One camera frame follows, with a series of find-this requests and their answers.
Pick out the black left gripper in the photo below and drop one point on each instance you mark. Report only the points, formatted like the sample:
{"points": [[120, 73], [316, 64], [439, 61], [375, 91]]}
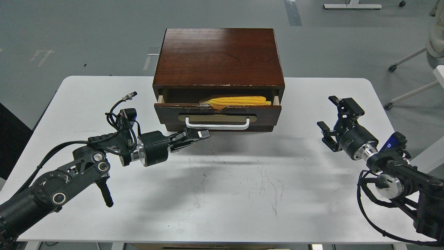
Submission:
{"points": [[153, 147]]}

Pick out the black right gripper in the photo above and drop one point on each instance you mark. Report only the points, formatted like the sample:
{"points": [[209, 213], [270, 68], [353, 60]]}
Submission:
{"points": [[352, 136]]}

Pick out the wooden drawer with white handle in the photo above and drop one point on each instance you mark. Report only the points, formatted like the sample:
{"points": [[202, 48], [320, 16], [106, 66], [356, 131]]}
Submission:
{"points": [[261, 118]]}

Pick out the yellow corn cob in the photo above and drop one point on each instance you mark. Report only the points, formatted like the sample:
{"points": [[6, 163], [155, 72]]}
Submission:
{"points": [[219, 103]]}

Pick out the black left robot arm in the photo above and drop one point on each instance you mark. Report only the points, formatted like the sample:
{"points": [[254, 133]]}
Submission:
{"points": [[41, 195]]}

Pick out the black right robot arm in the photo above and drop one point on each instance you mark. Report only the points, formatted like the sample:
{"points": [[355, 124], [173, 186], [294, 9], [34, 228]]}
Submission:
{"points": [[389, 181]]}

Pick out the dark wooden cabinet box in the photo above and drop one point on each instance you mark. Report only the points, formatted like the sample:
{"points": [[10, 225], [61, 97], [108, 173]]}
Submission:
{"points": [[202, 63]]}

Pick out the white chair with wheeled base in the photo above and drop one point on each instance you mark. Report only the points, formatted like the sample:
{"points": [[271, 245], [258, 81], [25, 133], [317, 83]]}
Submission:
{"points": [[434, 53]]}

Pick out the white table foot background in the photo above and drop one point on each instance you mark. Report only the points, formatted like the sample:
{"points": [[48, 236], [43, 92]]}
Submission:
{"points": [[352, 4]]}

